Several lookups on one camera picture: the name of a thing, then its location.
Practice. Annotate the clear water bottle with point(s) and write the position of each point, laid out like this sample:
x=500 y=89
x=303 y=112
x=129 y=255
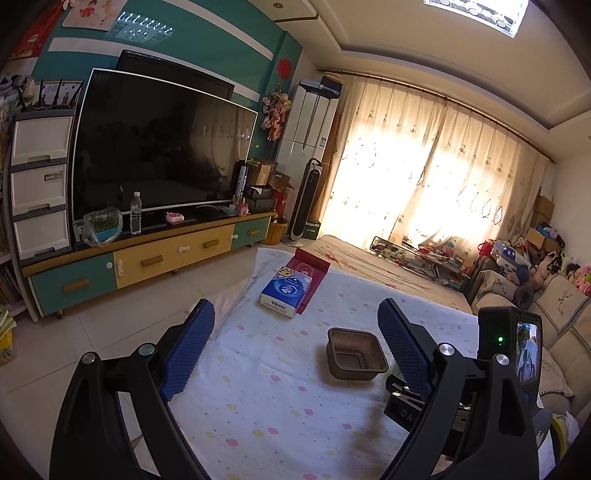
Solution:
x=135 y=214

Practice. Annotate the cream window curtain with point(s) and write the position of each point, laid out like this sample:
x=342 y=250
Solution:
x=411 y=165

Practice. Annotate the red flat box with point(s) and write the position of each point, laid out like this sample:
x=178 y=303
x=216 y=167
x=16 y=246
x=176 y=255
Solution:
x=313 y=267

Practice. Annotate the large black television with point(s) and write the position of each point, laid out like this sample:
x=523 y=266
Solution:
x=170 y=144

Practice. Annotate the bag with green plant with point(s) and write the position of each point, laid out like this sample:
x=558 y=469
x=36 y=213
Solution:
x=100 y=228

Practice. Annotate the white dotted tablecloth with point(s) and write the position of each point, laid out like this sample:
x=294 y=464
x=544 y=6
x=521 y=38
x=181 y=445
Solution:
x=261 y=402

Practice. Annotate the white air conditioner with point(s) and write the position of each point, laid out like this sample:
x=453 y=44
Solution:
x=305 y=134

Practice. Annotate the brown plastic tray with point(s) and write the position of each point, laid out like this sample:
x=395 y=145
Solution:
x=355 y=355

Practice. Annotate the beige sofa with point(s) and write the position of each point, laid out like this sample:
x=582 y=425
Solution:
x=543 y=326

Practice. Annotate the artificial flower bunch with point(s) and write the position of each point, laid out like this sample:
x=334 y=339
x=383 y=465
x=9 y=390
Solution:
x=275 y=108

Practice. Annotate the yellow rimmed trash bin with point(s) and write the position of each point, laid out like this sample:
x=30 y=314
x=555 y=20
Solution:
x=559 y=435

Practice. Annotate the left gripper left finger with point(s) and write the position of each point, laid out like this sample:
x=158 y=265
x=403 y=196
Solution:
x=91 y=439

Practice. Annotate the low cluttered glass table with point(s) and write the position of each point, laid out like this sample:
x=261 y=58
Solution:
x=428 y=263

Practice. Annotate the white plastic drawer unit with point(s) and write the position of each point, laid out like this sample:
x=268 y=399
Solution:
x=35 y=186

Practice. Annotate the blue tissue box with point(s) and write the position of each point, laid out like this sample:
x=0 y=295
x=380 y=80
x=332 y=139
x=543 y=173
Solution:
x=286 y=291

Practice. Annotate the plush toy pile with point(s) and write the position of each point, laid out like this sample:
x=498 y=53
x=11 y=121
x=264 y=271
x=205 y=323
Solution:
x=519 y=273

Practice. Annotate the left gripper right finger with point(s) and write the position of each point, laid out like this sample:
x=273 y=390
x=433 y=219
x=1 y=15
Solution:
x=466 y=418

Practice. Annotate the yellow teal tv cabinet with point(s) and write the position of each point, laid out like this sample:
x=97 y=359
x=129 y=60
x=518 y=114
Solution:
x=70 y=279

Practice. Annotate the black tower fan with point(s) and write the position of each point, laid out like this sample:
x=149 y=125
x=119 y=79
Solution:
x=305 y=197

